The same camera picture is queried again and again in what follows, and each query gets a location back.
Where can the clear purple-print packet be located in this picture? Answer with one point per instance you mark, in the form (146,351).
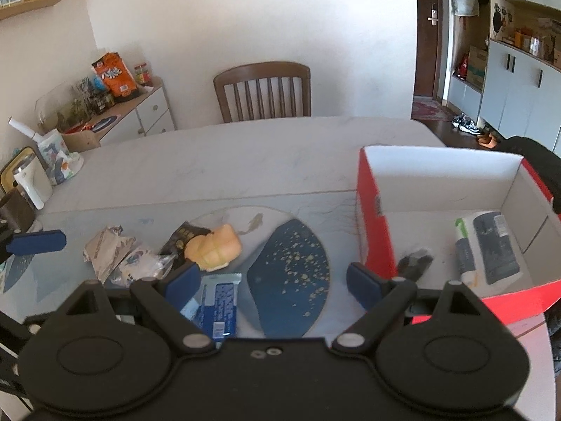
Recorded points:
(138,265)

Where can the printed plastic tissue pack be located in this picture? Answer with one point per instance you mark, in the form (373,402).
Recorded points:
(70,166)

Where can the blue round mat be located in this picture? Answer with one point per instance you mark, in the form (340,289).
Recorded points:
(105,123)

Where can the orange squishy toy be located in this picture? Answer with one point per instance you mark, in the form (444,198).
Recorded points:
(214,245)

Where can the orange box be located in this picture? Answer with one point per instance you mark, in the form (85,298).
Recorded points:
(523,38)

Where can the white tube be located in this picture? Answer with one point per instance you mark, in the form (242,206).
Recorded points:
(24,128)

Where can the brown shoes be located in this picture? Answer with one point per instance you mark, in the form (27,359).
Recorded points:
(487,141)

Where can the beige packet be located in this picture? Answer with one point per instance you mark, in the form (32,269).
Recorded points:
(107,250)

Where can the red bag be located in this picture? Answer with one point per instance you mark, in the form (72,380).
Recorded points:
(462,68)

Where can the small dark glass bottles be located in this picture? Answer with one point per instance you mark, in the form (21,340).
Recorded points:
(103,100)

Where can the red-lid jar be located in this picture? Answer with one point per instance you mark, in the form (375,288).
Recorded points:
(142,74)

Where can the white wood-top sideboard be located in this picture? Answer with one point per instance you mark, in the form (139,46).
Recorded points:
(153,105)

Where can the orange snack bag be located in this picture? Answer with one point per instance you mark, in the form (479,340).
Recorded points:
(116,74)

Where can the black hanging ornament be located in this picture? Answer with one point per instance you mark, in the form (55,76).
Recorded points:
(497,19)

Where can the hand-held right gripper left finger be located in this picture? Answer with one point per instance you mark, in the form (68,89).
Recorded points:
(184,278)

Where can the glass tank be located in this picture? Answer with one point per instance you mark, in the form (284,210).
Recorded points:
(65,109)

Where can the black white sneakers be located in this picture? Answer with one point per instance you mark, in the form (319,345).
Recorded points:
(464,123)

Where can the tall grey-blue cabinet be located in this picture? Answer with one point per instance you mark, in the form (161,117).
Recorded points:
(521,96)

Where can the red patterned rug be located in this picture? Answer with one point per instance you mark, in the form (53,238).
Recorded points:
(429,110)

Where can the cardboard carton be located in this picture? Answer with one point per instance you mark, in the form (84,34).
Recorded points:
(477,65)

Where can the wooden wall shelf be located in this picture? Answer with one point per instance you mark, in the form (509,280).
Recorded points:
(35,6)

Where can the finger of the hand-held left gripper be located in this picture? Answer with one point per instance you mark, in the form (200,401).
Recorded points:
(19,331)
(37,242)

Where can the small black packet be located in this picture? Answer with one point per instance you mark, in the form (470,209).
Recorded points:
(414,263)

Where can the blue snack bar wrapper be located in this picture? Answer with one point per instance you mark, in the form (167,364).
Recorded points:
(223,302)

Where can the brown door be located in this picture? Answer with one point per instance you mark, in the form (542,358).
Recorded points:
(423,52)

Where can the small red toy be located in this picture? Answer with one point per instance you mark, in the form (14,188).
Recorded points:
(79,128)

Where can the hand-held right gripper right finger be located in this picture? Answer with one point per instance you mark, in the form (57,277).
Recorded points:
(361,283)

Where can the black snack packet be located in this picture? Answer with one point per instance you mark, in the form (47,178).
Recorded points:
(184,234)

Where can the white grey-label packet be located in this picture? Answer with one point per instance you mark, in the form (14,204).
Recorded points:
(495,245)

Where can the dark cloth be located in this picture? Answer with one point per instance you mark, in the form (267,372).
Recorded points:
(534,153)

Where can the low grey-blue cabinet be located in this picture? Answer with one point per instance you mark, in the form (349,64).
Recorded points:
(464,96)

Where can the red cardboard box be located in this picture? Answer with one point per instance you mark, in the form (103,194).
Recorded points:
(372,210)

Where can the white marble desktop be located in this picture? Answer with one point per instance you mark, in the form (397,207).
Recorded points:
(263,158)

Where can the white kettle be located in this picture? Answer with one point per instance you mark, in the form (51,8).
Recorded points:
(33,186)

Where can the brown wooden chair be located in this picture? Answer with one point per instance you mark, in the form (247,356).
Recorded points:
(263,70)

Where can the printed tissue box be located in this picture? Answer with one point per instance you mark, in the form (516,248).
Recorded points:
(52,149)

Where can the yellow black-rimmed tray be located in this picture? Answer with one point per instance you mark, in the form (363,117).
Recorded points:
(8,171)

